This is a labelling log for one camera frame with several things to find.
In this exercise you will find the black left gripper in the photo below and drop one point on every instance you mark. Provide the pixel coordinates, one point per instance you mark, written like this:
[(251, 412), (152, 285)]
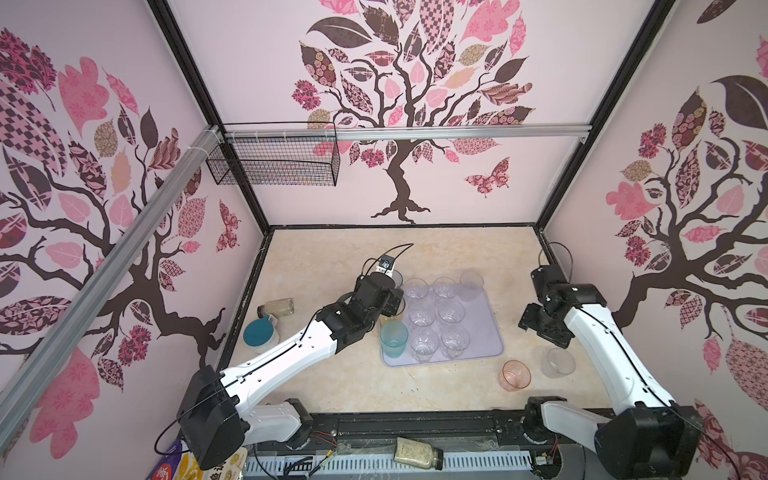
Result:
[(393, 302)]

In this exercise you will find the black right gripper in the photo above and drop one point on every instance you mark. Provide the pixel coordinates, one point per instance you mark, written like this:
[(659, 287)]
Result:
[(557, 335)]

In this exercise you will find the clear glass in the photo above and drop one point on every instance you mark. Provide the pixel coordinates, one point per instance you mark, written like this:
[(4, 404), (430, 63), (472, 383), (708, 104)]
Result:
[(445, 287), (421, 315), (424, 343), (450, 311), (416, 290), (471, 285)]

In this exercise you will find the teal green plastic cup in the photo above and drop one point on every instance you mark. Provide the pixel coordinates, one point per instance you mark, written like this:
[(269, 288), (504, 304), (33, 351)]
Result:
[(393, 338)]

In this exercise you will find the pink transparent cup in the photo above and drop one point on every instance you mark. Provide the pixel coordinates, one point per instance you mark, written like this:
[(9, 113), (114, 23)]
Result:
[(514, 375)]

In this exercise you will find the clear cup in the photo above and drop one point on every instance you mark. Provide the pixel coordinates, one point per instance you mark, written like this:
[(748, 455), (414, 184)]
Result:
[(455, 340), (557, 363)]

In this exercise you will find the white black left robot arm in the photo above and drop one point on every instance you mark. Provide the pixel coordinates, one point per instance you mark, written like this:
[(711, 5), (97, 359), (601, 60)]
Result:
[(222, 411)]

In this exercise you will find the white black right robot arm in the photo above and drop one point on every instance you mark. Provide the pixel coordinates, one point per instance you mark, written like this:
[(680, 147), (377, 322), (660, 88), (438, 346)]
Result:
[(650, 435)]

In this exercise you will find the lavender plastic tray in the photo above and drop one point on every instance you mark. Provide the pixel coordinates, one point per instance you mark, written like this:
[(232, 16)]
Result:
[(480, 322)]

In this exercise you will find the glass jar black lid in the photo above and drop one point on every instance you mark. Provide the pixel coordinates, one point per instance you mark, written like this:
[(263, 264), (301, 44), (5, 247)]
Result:
[(278, 308)]

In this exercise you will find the teal lidded jar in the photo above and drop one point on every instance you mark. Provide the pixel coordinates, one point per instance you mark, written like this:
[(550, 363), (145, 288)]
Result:
[(261, 335)]

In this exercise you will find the grain filled bottle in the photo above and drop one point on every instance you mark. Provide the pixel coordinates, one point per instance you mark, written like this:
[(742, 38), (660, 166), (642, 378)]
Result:
[(418, 454)]

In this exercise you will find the snack bag colourful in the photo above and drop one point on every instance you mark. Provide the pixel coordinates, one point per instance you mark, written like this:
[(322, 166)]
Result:
[(182, 465)]

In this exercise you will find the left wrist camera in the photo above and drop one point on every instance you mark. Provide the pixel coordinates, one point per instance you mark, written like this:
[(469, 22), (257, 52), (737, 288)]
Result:
[(385, 265)]

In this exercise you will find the aluminium rail back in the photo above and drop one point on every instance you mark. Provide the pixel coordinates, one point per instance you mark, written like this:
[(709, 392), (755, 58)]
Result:
[(414, 132)]

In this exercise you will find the aluminium rail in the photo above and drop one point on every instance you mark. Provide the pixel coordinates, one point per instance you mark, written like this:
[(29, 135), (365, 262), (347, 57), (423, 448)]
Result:
[(44, 363), (414, 132)]

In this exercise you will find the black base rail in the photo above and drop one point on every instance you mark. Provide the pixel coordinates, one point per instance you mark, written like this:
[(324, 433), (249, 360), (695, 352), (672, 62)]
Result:
[(450, 430)]

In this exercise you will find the black wire basket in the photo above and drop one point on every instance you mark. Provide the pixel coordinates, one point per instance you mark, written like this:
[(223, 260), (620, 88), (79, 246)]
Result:
[(284, 153)]

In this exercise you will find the white vented cable duct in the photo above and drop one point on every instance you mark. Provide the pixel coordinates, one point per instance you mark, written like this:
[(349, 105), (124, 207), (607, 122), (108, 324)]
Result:
[(317, 466)]

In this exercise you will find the aluminium rail left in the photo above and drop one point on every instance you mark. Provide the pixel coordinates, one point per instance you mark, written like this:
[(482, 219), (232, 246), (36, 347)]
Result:
[(44, 363)]

